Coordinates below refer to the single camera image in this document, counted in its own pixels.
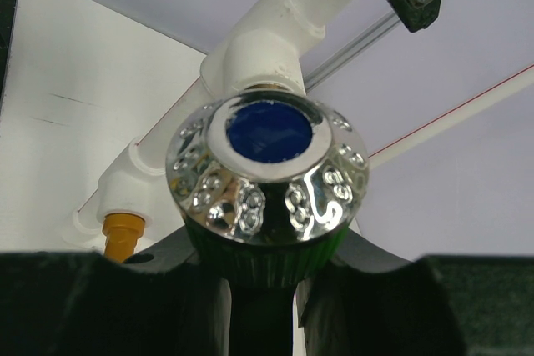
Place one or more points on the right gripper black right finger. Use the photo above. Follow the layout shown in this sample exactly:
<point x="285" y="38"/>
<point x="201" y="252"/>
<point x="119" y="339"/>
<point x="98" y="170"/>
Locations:
<point x="366" y="301"/>

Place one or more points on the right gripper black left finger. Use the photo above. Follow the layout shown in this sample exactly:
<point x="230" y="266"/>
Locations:
<point x="161" y="301"/>

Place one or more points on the green water faucet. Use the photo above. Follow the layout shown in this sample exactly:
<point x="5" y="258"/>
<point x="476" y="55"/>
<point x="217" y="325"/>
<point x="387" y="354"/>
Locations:
<point x="267" y="183"/>

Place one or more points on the white pipe assembly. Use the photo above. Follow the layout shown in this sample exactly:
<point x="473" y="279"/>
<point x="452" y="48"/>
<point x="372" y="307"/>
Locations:
<point x="263" y="50"/>

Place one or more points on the orange water faucet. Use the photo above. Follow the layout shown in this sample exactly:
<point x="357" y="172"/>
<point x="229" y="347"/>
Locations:
<point x="122" y="232"/>

